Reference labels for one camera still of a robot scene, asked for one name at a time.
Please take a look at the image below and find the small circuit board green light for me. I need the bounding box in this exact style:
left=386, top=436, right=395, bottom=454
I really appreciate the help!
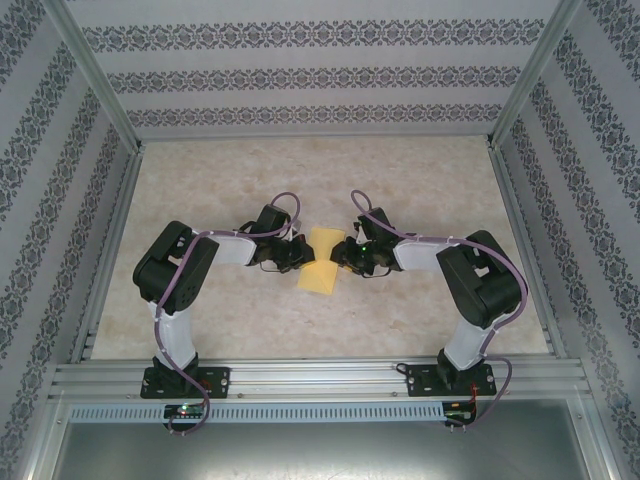
left=163, top=403, right=207, bottom=419

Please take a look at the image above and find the aluminium mounting rail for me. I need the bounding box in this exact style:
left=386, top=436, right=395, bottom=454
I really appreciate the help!
left=49, top=357, right=591, bottom=401

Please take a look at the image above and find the grey metal sheet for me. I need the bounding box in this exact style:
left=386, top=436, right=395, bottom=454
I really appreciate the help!
left=49, top=422, right=601, bottom=480

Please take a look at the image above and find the slotted grey cable tray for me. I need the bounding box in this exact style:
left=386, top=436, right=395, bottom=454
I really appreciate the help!
left=67, top=402, right=449, bottom=424

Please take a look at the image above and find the aluminium frame post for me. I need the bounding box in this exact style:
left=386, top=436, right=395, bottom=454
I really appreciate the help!
left=487, top=0, right=586, bottom=151
left=47, top=0, right=146, bottom=154
left=19, top=394, right=71, bottom=480
left=569, top=397, right=624, bottom=480

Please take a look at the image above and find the yellow paper sheet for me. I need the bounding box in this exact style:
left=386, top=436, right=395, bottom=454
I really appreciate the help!
left=296, top=227, right=346, bottom=296

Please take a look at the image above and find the aluminium frame side rail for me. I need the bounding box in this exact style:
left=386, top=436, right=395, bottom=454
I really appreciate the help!
left=489, top=142, right=569, bottom=360
left=69, top=142, right=146, bottom=364

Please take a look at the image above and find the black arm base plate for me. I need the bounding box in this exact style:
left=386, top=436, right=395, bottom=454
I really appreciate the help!
left=141, top=366, right=232, bottom=400
left=407, top=363, right=496, bottom=399

